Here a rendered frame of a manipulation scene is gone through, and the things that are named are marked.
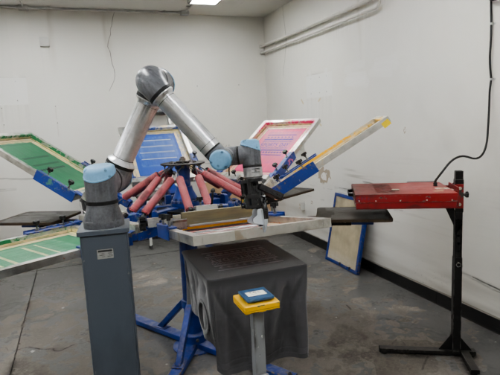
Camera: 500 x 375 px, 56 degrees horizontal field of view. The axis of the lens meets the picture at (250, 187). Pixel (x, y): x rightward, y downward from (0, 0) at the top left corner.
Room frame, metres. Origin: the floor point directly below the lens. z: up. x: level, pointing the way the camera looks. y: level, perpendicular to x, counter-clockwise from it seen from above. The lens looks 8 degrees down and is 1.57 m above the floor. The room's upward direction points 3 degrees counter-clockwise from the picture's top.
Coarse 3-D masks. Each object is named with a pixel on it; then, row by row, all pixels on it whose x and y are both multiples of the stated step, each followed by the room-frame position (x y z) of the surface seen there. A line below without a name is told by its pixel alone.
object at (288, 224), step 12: (288, 216) 2.25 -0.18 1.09; (252, 228) 1.76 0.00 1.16; (276, 228) 1.79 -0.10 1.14; (288, 228) 1.81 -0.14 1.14; (300, 228) 1.82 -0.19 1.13; (312, 228) 1.84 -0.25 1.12; (180, 240) 1.89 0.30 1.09; (192, 240) 1.68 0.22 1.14; (204, 240) 1.69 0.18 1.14; (216, 240) 1.70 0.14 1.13; (228, 240) 1.72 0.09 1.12
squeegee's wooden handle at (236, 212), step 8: (216, 208) 2.34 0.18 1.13; (224, 208) 2.35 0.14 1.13; (232, 208) 2.36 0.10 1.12; (240, 208) 2.38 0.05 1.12; (184, 216) 2.27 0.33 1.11; (192, 216) 2.29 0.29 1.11; (200, 216) 2.30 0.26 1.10; (208, 216) 2.31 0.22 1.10; (216, 216) 2.33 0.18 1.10; (224, 216) 2.34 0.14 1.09; (232, 216) 2.35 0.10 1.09; (240, 216) 2.37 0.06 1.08; (248, 216) 2.38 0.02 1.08; (192, 224) 2.28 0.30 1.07
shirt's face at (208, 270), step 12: (264, 240) 2.35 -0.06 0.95; (192, 252) 2.19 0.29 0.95; (204, 252) 2.18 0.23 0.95; (276, 252) 2.12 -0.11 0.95; (204, 264) 1.99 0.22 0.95; (264, 264) 1.95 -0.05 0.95; (276, 264) 1.94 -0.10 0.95; (288, 264) 1.93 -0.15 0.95; (300, 264) 1.93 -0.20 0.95; (216, 276) 1.82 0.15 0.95; (228, 276) 1.82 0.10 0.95
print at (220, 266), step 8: (240, 248) 2.23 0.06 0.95; (248, 248) 2.22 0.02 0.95; (256, 248) 2.21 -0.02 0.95; (208, 256) 2.11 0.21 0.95; (216, 256) 2.11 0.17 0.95; (224, 256) 2.10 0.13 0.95; (232, 256) 2.09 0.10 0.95; (240, 256) 2.09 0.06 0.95; (248, 256) 2.08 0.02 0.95; (256, 256) 2.08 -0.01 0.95; (264, 256) 2.07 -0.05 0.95; (272, 256) 2.06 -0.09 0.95; (216, 264) 1.98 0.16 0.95; (224, 264) 1.98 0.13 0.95; (232, 264) 1.97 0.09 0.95; (240, 264) 1.96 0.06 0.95; (248, 264) 1.96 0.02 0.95; (256, 264) 1.95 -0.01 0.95
